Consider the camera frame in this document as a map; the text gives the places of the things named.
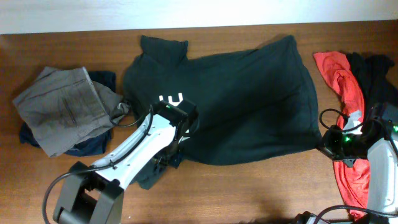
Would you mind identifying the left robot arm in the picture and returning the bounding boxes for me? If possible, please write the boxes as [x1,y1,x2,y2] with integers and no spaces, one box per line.
[51,100,198,224]

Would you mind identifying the black cable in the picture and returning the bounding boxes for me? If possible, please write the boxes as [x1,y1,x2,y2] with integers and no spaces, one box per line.
[42,104,155,224]
[312,108,398,224]

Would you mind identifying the navy blue folded garment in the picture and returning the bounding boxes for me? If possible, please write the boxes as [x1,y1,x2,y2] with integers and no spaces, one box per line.
[19,71,116,157]

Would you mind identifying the dark green Nike t-shirt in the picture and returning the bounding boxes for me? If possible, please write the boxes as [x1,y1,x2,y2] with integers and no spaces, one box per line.
[123,34,323,190]

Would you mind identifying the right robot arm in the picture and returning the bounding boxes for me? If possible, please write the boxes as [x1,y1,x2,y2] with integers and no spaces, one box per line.
[291,103,397,224]

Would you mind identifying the right black cable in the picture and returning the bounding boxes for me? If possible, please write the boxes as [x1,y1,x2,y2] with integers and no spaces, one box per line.
[312,108,398,224]

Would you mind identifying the left black cable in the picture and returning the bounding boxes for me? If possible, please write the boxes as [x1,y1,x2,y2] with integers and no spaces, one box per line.
[42,104,155,224]

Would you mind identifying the black garment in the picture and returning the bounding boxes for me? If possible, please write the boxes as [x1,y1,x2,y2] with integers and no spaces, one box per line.
[346,52,397,116]

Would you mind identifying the grey folded trousers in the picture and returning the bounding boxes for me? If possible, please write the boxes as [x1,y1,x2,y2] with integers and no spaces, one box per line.
[12,67,122,157]

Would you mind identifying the red garment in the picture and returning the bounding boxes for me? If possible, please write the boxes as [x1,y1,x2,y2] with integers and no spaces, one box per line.
[313,52,371,208]

